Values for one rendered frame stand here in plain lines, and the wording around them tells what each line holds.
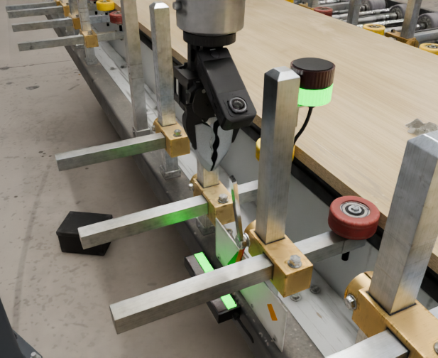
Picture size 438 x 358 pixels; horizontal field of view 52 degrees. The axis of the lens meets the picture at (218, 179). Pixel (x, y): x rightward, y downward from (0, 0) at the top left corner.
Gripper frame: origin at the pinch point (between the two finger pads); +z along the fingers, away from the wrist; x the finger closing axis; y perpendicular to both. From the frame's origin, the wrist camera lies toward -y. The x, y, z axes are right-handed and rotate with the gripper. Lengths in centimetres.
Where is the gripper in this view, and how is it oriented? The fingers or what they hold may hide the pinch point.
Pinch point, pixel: (212, 165)
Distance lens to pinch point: 69.1
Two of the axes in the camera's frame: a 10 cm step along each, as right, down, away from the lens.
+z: -0.3, 8.4, 5.4
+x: -9.1, 2.0, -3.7
